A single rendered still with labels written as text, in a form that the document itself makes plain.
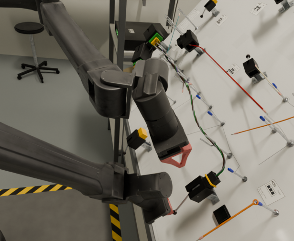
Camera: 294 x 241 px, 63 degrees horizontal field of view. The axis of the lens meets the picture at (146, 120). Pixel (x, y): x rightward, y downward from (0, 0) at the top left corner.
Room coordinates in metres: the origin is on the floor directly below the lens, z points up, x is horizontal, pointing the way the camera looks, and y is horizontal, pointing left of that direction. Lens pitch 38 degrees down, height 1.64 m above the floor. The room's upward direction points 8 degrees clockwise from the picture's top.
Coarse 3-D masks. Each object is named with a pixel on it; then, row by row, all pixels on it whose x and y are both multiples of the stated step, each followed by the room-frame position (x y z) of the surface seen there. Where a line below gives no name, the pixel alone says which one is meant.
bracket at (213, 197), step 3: (213, 189) 0.44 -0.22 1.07; (210, 195) 0.41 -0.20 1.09; (213, 195) 0.41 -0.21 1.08; (216, 195) 0.42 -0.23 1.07; (207, 198) 0.41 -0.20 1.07; (210, 198) 0.41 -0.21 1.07; (213, 198) 0.42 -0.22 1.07; (216, 198) 0.41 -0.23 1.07; (213, 201) 0.41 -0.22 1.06; (216, 201) 0.41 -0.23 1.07; (213, 204) 0.40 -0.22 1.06
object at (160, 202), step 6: (162, 198) 0.37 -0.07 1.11; (138, 204) 0.33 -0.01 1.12; (144, 204) 0.34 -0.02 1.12; (150, 204) 0.34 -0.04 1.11; (156, 204) 0.35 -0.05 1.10; (162, 204) 0.35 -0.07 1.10; (144, 210) 0.35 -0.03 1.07; (150, 210) 0.34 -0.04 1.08; (156, 210) 0.34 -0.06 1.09; (162, 210) 0.34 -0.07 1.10; (144, 216) 0.33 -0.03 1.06; (150, 216) 0.33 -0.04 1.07; (156, 216) 0.33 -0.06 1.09; (162, 216) 0.33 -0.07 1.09; (150, 222) 0.32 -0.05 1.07
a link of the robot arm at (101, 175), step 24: (0, 144) 0.19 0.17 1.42; (24, 144) 0.22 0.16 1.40; (48, 144) 0.25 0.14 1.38; (0, 168) 0.20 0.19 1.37; (24, 168) 0.20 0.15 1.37; (48, 168) 0.22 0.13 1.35; (72, 168) 0.25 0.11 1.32; (96, 168) 0.29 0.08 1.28; (120, 168) 0.35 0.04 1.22; (96, 192) 0.27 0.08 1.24; (120, 192) 0.30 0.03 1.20
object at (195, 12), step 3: (195, 9) 1.35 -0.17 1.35; (192, 12) 1.34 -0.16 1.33; (195, 12) 1.32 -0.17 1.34; (198, 12) 1.30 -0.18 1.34; (189, 15) 1.34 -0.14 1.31; (192, 15) 1.32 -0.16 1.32; (195, 15) 1.30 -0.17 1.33; (186, 18) 1.34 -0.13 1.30; (189, 18) 1.32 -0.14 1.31; (192, 18) 1.30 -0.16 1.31; (186, 21) 1.32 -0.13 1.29; (180, 24) 1.34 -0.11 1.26; (183, 24) 1.31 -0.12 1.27; (186, 24) 1.29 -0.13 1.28; (180, 27) 1.31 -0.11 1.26; (183, 27) 1.29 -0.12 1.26; (183, 30) 1.27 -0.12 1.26
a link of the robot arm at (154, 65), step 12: (144, 60) 0.46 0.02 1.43; (156, 60) 0.45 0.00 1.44; (108, 72) 0.37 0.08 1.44; (120, 72) 0.37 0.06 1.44; (132, 72) 0.40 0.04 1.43; (144, 72) 0.41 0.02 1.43; (156, 72) 0.41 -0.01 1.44; (168, 72) 0.45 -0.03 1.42; (108, 84) 0.34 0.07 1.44; (120, 84) 0.34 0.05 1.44; (132, 84) 0.35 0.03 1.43
